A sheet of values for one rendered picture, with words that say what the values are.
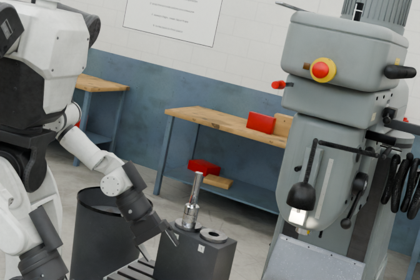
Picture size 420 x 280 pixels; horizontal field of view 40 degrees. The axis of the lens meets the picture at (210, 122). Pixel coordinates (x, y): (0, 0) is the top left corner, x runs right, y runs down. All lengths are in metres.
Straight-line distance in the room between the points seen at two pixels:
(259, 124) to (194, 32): 1.47
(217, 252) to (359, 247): 0.54
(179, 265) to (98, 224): 1.63
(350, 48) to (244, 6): 4.89
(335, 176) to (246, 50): 4.72
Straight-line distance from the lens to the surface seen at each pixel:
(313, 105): 1.54
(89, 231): 3.54
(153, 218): 1.76
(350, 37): 1.43
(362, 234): 2.08
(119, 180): 1.71
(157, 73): 6.69
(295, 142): 1.61
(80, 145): 1.77
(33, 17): 1.41
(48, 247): 1.30
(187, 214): 1.90
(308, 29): 1.45
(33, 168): 1.57
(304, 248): 2.14
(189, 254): 1.88
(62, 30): 1.45
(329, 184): 1.60
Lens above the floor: 1.82
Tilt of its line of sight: 10 degrees down
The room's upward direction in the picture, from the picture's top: 12 degrees clockwise
